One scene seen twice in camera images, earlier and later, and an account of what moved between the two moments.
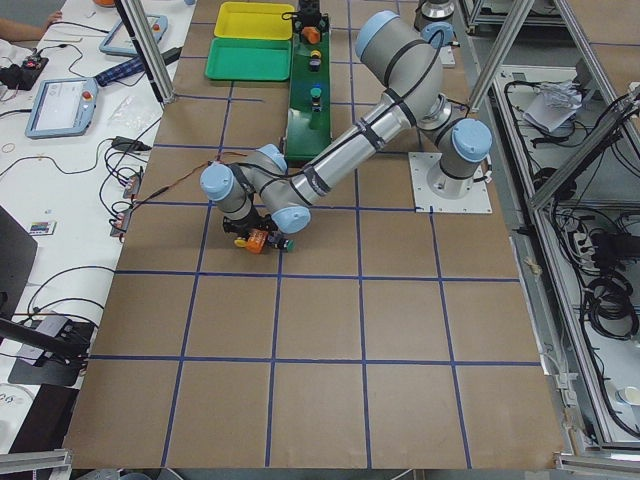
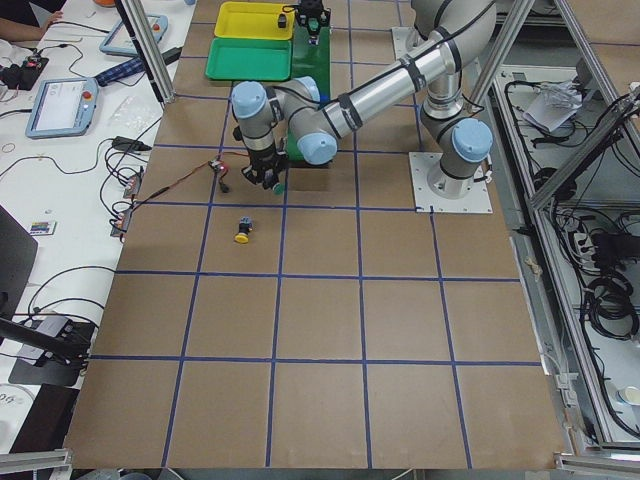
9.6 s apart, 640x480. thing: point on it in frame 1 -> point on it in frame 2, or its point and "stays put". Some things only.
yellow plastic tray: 255,20 stays put
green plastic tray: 249,58 stays put
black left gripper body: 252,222 -> 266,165
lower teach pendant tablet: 64,107 stays put
